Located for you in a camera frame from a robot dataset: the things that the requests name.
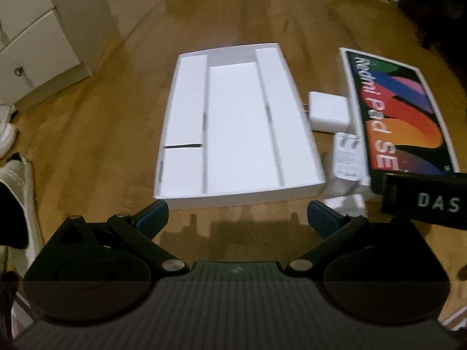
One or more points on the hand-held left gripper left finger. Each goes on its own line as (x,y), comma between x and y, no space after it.
(151,217)

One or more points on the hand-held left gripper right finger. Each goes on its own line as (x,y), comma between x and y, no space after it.
(321,215)

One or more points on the white charger with grey label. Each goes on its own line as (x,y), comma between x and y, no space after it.
(346,166)

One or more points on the colourful printed box lid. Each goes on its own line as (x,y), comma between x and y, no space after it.
(397,116)

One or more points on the plain white charger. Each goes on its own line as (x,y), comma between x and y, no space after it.
(328,111)

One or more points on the white cardboard box tray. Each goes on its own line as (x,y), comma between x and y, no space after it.
(237,124)

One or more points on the white sneakers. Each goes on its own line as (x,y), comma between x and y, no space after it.
(31,197)

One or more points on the white shoe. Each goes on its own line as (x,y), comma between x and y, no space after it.
(6,131)

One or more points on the white cabinet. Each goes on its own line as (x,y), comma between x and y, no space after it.
(84,14)

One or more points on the plain white cabinet drawer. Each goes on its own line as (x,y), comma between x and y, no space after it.
(22,0)

